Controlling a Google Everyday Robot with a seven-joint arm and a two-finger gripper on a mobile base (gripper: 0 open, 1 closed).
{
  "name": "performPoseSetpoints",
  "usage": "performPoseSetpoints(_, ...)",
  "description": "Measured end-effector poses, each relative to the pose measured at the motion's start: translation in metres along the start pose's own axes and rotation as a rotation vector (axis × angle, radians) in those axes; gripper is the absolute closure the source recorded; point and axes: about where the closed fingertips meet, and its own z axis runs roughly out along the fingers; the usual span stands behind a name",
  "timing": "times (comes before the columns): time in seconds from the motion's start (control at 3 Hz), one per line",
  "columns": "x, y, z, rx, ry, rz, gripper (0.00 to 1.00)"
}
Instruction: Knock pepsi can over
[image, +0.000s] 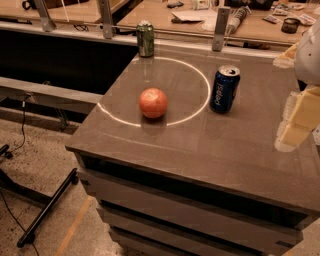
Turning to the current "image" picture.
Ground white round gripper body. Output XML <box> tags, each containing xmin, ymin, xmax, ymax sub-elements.
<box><xmin>294</xmin><ymin>19</ymin><xmax>320</xmax><ymax>86</ymax></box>

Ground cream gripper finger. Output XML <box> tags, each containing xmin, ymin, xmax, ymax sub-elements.
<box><xmin>274</xmin><ymin>86</ymin><xmax>320</xmax><ymax>152</ymax></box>
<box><xmin>273</xmin><ymin>43</ymin><xmax>298</xmax><ymax>69</ymax></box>

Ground blue pepsi can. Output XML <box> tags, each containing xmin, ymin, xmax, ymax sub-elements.
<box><xmin>209</xmin><ymin>65</ymin><xmax>240</xmax><ymax>113</ymax></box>

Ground green soda can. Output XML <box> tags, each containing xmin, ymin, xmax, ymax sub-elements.
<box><xmin>136</xmin><ymin>20</ymin><xmax>154</xmax><ymax>57</ymax></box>

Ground dark round jar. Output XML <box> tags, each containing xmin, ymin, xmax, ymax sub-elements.
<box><xmin>281</xmin><ymin>18</ymin><xmax>300</xmax><ymax>34</ymax></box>

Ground black white handheld tool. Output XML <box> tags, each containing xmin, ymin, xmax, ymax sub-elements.
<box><xmin>227</xmin><ymin>6</ymin><xmax>250</xmax><ymax>34</ymax></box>

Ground white papers on desk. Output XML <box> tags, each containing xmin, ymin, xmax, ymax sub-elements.
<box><xmin>171</xmin><ymin>9</ymin><xmax>217</xmax><ymax>23</ymax></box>

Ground black phone on desk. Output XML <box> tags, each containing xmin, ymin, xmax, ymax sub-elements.
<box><xmin>167</xmin><ymin>1</ymin><xmax>184</xmax><ymax>9</ymax></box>

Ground grey drawer cabinet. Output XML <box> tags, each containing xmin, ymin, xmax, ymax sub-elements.
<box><xmin>67</xmin><ymin>47</ymin><xmax>320</xmax><ymax>256</ymax></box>

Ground red apple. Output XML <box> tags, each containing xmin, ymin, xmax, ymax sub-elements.
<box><xmin>139</xmin><ymin>88</ymin><xmax>167</xmax><ymax>119</ymax></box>

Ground black stand base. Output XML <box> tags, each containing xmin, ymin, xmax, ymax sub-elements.
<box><xmin>0</xmin><ymin>143</ymin><xmax>80</xmax><ymax>249</ymax></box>

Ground grey metal bracket right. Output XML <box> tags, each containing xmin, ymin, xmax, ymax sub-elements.
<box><xmin>212</xmin><ymin>7</ymin><xmax>230</xmax><ymax>52</ymax></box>

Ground grey metal bracket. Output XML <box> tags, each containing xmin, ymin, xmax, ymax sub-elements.
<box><xmin>212</xmin><ymin>7</ymin><xmax>230</xmax><ymax>52</ymax></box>
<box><xmin>34</xmin><ymin>0</ymin><xmax>56</xmax><ymax>32</ymax></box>
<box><xmin>98</xmin><ymin>0</ymin><xmax>114</xmax><ymax>39</ymax></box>

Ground grey metal bracket middle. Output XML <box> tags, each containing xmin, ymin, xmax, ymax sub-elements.
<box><xmin>98</xmin><ymin>0</ymin><xmax>114</xmax><ymax>39</ymax></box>

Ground grey metal bracket left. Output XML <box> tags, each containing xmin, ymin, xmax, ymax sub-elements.
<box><xmin>34</xmin><ymin>0</ymin><xmax>56</xmax><ymax>32</ymax></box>

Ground black floor cable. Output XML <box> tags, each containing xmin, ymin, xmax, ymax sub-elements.
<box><xmin>0</xmin><ymin>94</ymin><xmax>41</xmax><ymax>256</ymax></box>

